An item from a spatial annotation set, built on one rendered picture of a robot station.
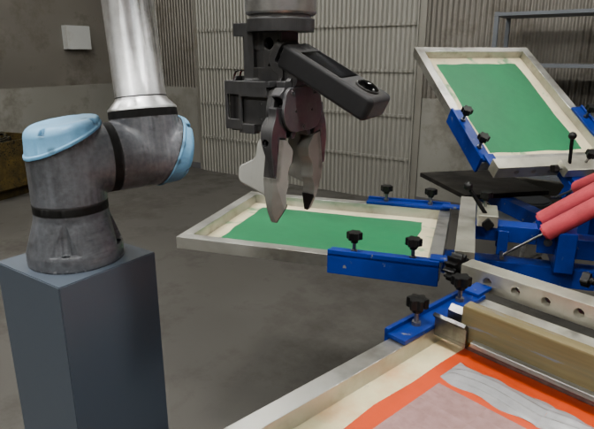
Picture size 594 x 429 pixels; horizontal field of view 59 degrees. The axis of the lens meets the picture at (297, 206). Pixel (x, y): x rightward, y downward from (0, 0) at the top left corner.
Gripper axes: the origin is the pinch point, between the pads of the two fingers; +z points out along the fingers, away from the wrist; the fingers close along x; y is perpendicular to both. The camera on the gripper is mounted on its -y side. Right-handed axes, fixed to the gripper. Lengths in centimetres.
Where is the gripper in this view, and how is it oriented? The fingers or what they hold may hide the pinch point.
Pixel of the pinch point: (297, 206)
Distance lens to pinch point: 59.4
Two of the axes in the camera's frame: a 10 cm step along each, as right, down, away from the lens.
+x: -5.7, 2.3, -7.9
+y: -8.2, -1.6, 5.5
